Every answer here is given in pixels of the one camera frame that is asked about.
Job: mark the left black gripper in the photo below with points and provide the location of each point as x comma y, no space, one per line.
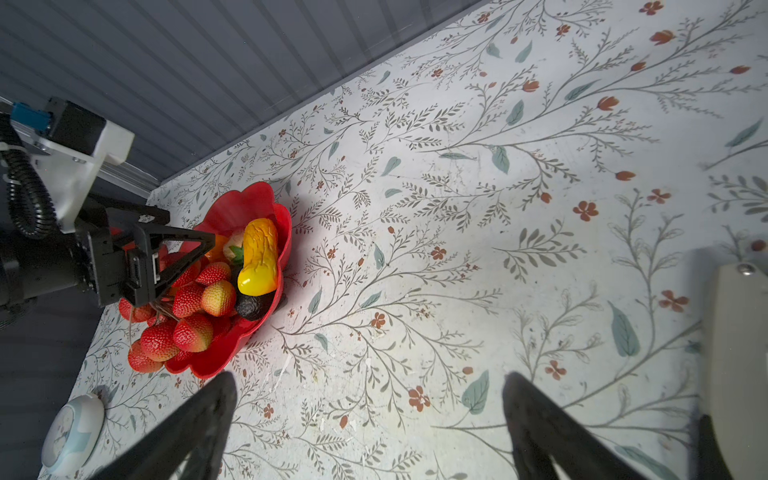
142,264

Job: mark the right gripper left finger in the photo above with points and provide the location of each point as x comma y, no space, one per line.
192,438

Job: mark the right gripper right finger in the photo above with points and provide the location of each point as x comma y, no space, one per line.
544,437

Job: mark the orange fake bell pepper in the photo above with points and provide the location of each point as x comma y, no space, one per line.
216,254

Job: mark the red fake lychee bunch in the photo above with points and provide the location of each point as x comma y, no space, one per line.
190,328

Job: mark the red flower-shaped fruit bowl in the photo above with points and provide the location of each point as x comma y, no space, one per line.
235,210

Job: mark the yellow fake corn cob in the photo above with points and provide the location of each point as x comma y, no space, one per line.
260,269

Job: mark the dark fake avocado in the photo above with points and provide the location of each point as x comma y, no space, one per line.
253,308

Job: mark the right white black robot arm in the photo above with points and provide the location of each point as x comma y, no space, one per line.
732,427

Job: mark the white round timer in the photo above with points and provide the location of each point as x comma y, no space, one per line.
72,436

